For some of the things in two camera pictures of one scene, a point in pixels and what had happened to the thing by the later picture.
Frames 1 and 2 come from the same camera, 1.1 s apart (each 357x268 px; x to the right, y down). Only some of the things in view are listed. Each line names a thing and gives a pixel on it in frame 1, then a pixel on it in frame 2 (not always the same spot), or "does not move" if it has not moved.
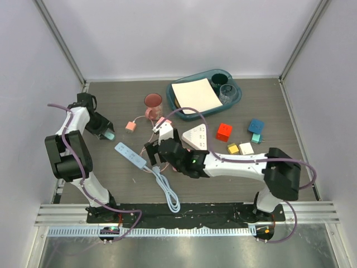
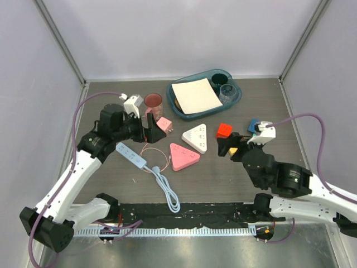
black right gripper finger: (151, 150) → (223, 144)
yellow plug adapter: (232, 148) does not move
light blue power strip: (130, 156) does not move
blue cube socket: (256, 126) does not move
